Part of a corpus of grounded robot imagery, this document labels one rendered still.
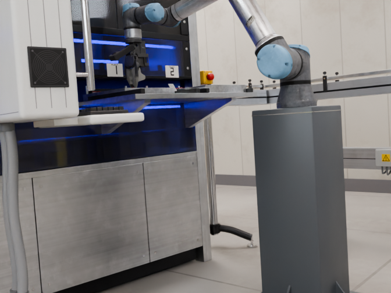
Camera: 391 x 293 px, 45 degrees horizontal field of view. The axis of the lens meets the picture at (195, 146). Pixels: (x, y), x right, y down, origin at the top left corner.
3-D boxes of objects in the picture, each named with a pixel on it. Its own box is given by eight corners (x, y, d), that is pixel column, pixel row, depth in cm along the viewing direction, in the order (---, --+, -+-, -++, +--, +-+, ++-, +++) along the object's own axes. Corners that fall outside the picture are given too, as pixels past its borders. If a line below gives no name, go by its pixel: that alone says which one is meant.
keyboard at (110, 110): (42, 120, 178) (41, 113, 178) (76, 118, 187) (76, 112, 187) (90, 114, 147) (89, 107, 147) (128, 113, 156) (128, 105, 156)
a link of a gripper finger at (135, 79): (148, 87, 206) (145, 66, 206) (137, 87, 202) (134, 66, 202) (144, 88, 209) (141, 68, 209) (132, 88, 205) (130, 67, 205)
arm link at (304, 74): (316, 80, 181) (314, 45, 180) (302, 79, 170) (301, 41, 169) (287, 83, 187) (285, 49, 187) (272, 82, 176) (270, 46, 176)
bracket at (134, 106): (101, 134, 211) (99, 105, 210) (107, 134, 213) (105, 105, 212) (146, 132, 186) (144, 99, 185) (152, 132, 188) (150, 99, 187)
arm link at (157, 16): (169, 4, 202) (149, 9, 209) (152, 0, 193) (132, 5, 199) (170, 22, 203) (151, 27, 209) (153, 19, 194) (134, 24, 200)
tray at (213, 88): (157, 99, 228) (157, 92, 228) (197, 97, 245) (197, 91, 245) (205, 93, 203) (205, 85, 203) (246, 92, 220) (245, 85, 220)
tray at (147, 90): (83, 102, 214) (82, 95, 213) (130, 101, 231) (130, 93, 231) (125, 96, 189) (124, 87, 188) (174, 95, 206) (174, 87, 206)
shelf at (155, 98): (73, 107, 210) (73, 102, 210) (189, 103, 257) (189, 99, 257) (135, 99, 175) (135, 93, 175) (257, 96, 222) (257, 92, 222)
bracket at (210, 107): (185, 127, 244) (183, 102, 244) (189, 127, 247) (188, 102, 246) (233, 125, 219) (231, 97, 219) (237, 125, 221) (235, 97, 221)
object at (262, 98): (190, 106, 259) (188, 78, 258) (172, 108, 271) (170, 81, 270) (269, 103, 305) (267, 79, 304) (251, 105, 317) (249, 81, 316)
